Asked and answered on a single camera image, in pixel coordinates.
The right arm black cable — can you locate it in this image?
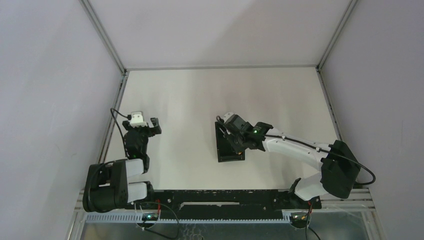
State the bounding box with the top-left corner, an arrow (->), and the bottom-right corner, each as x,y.
215,115 -> 377,186

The aluminium frame rail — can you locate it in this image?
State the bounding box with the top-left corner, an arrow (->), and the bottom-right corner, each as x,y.
315,66 -> 386,240
65,70 -> 129,240
126,64 -> 317,72

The right controller board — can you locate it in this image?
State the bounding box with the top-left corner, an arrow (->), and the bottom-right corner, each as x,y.
290,214 -> 310,229

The controller board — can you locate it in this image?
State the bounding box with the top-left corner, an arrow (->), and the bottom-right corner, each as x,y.
142,213 -> 159,222
290,214 -> 310,229

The back aluminium frame rail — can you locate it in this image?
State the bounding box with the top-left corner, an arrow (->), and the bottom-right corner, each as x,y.
126,64 -> 317,72

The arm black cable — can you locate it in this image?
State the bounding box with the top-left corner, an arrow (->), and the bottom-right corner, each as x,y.
110,108 -> 133,158
215,115 -> 377,186

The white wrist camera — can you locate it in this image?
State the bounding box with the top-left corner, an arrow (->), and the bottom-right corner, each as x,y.
129,111 -> 148,128
222,112 -> 234,122

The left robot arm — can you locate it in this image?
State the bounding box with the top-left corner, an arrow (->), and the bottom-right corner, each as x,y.
82,117 -> 162,213

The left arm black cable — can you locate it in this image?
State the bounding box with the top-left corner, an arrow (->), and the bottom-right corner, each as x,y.
110,108 -> 133,158

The black plastic bin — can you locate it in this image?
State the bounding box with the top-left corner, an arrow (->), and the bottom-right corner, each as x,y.
214,121 -> 246,163

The left controller board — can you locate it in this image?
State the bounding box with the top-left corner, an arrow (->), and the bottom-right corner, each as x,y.
142,213 -> 159,222

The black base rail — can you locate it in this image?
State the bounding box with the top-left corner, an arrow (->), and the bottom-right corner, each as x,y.
153,189 -> 322,217

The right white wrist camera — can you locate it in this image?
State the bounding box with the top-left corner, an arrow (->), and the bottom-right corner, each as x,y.
222,112 -> 234,122

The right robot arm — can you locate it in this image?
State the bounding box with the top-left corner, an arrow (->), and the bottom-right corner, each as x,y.
215,112 -> 361,208

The left aluminium frame rail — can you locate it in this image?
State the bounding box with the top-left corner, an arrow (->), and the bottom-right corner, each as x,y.
65,70 -> 129,240

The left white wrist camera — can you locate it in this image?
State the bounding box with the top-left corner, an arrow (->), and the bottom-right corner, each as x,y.
129,111 -> 148,128

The white cable duct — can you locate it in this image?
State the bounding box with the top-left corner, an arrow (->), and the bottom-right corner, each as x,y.
85,212 -> 291,224

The right aluminium frame rail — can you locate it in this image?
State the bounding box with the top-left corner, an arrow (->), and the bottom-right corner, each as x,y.
315,66 -> 386,240

